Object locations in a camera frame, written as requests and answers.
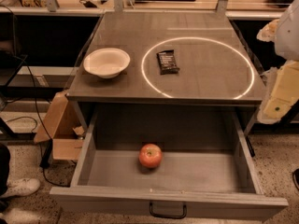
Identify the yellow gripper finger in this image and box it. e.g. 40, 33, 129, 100
263, 61, 299, 119
256, 19, 279, 42

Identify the red apple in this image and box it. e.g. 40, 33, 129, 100
138, 144, 163, 169

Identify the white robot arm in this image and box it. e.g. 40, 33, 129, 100
257, 0, 299, 124

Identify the grey open drawer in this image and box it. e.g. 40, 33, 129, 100
50, 104, 288, 221

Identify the grey counter cabinet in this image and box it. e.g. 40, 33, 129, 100
67, 12, 265, 127

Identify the black snack bar wrapper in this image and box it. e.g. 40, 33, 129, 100
156, 49, 179, 75

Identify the white bowl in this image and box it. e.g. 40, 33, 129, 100
83, 48, 131, 78

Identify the brown cardboard box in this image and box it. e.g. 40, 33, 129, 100
34, 91, 85, 161

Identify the white sneaker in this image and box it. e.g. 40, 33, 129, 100
0, 178, 40, 199

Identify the black drawer handle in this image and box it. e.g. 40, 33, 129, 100
149, 202, 187, 219

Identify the black floor cable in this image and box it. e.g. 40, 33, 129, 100
0, 3, 73, 189

